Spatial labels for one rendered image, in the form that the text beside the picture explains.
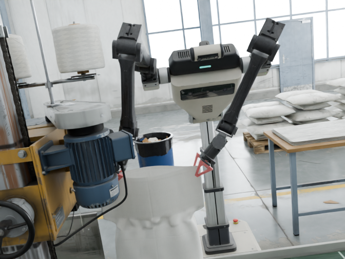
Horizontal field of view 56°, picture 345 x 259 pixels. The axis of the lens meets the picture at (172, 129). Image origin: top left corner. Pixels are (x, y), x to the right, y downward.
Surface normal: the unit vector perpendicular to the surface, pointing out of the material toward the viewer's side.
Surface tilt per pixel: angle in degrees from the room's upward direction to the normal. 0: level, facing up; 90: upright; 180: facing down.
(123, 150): 90
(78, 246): 90
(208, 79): 40
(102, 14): 90
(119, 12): 90
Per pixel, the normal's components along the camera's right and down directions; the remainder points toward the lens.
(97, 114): 0.72, 0.08
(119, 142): 0.43, 0.15
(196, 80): -0.07, -0.60
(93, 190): 0.07, 0.23
